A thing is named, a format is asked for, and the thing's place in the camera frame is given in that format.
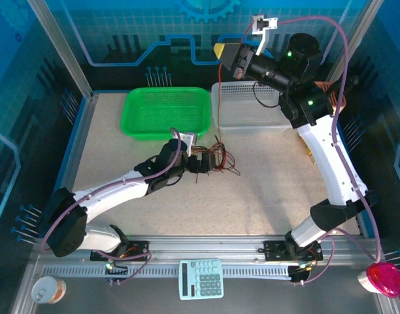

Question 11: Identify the black wire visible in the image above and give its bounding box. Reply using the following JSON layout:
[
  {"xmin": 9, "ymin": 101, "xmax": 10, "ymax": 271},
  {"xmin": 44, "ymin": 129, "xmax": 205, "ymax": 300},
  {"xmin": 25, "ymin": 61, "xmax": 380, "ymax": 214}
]
[
  {"xmin": 219, "ymin": 148, "xmax": 237, "ymax": 173},
  {"xmin": 212, "ymin": 133, "xmax": 230, "ymax": 171}
]

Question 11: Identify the white plastic basket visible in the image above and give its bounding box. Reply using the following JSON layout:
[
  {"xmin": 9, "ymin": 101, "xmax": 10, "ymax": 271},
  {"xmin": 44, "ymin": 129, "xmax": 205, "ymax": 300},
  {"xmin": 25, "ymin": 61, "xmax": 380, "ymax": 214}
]
[{"xmin": 211, "ymin": 80, "xmax": 297, "ymax": 131}]

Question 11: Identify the green plastic basket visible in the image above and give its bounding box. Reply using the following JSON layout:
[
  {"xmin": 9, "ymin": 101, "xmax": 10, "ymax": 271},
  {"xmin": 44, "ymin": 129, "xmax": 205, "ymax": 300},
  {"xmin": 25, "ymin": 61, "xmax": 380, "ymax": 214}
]
[{"xmin": 120, "ymin": 86, "xmax": 211, "ymax": 142}]

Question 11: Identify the beige holder with terracotta rim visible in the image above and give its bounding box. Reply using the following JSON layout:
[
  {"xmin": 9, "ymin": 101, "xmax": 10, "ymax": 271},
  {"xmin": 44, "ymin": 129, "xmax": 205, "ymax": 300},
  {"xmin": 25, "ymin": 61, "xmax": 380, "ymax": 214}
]
[{"xmin": 316, "ymin": 80, "xmax": 348, "ymax": 115}]

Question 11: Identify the yellow snack packet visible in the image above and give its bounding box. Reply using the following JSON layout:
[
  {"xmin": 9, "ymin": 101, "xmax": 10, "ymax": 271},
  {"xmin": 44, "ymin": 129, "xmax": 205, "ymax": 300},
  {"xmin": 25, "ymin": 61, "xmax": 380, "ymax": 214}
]
[{"xmin": 299, "ymin": 135, "xmax": 317, "ymax": 164}]

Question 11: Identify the pale blue calculator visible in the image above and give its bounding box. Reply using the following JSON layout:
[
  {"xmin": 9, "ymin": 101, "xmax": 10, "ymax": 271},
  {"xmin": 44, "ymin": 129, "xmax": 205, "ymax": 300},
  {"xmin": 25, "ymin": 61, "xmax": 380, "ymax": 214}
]
[{"xmin": 178, "ymin": 258, "xmax": 225, "ymax": 301}]

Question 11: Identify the cup with pink lid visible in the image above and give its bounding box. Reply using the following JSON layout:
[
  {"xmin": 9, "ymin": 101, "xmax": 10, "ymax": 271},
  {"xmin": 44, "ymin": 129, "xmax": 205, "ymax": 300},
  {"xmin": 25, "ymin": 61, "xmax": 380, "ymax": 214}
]
[{"xmin": 357, "ymin": 263, "xmax": 400, "ymax": 299}]

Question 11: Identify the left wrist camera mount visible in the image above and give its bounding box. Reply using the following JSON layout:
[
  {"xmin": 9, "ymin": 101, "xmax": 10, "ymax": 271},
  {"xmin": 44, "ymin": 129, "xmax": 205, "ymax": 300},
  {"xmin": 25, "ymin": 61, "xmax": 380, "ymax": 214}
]
[{"xmin": 179, "ymin": 130, "xmax": 200, "ymax": 155}]

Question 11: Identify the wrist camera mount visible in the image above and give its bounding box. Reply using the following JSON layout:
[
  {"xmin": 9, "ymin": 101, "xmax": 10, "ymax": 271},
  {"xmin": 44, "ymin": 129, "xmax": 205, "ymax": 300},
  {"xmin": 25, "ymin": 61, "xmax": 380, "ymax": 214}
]
[
  {"xmin": 179, "ymin": 130, "xmax": 200, "ymax": 155},
  {"xmin": 251, "ymin": 14, "xmax": 279, "ymax": 56}
]

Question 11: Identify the black right gripper cable loop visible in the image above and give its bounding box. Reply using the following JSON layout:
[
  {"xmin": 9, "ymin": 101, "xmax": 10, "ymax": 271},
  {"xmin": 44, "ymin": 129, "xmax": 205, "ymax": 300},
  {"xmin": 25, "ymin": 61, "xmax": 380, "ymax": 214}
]
[{"xmin": 252, "ymin": 81, "xmax": 286, "ymax": 109}]

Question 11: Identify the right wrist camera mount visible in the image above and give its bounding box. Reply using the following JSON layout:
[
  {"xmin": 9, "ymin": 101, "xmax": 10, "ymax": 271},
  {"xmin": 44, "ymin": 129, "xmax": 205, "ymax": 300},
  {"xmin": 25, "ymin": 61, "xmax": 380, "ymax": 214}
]
[{"xmin": 251, "ymin": 14, "xmax": 279, "ymax": 56}]

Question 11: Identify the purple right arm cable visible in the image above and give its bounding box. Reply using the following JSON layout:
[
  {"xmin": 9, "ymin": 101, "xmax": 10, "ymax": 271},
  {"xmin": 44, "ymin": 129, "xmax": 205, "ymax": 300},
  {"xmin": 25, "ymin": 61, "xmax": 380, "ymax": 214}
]
[{"xmin": 275, "ymin": 16, "xmax": 384, "ymax": 285}]

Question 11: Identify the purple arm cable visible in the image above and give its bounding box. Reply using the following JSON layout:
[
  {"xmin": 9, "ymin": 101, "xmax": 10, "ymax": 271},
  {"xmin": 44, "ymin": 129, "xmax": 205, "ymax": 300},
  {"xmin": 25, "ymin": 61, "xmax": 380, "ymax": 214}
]
[
  {"xmin": 39, "ymin": 128, "xmax": 183, "ymax": 285},
  {"xmin": 275, "ymin": 16, "xmax": 384, "ymax": 285}
]

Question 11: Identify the aluminium rail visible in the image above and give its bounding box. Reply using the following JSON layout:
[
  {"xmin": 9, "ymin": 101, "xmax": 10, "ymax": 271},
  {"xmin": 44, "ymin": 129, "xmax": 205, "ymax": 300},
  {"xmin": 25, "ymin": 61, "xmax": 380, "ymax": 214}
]
[{"xmin": 33, "ymin": 234, "xmax": 384, "ymax": 262}]

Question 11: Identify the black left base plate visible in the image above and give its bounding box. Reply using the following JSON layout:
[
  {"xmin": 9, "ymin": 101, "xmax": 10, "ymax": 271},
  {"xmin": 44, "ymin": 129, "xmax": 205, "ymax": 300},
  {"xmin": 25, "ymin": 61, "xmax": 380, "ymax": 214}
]
[{"xmin": 90, "ymin": 240, "xmax": 150, "ymax": 262}]

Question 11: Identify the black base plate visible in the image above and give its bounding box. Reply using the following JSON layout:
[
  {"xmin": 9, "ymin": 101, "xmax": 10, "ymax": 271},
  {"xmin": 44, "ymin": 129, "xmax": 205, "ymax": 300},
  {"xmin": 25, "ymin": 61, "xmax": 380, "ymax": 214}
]
[
  {"xmin": 90, "ymin": 240, "xmax": 150, "ymax": 262},
  {"xmin": 263, "ymin": 240, "xmax": 324, "ymax": 262}
]

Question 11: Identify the aluminium frame post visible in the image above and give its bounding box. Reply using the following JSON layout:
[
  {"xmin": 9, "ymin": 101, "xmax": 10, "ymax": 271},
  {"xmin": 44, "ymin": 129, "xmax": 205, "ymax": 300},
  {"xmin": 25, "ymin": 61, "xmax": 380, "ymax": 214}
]
[
  {"xmin": 26, "ymin": 0, "xmax": 95, "ymax": 99},
  {"xmin": 327, "ymin": 0, "xmax": 382, "ymax": 82}
]

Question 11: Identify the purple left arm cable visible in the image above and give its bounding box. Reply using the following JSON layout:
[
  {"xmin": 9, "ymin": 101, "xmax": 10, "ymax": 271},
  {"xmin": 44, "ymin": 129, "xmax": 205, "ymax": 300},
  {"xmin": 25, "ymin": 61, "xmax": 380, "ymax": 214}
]
[{"xmin": 39, "ymin": 128, "xmax": 183, "ymax": 285}]

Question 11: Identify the grey slotted cable duct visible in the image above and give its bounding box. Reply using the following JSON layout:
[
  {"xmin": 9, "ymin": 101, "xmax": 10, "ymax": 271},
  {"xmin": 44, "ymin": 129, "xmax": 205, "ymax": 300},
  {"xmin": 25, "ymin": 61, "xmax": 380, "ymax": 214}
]
[{"xmin": 42, "ymin": 265, "xmax": 294, "ymax": 279}]

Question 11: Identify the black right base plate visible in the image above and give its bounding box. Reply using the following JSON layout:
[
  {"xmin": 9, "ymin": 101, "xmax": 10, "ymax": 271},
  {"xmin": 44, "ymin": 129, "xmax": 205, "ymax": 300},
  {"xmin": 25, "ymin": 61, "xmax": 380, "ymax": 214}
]
[{"xmin": 263, "ymin": 240, "xmax": 324, "ymax": 262}]

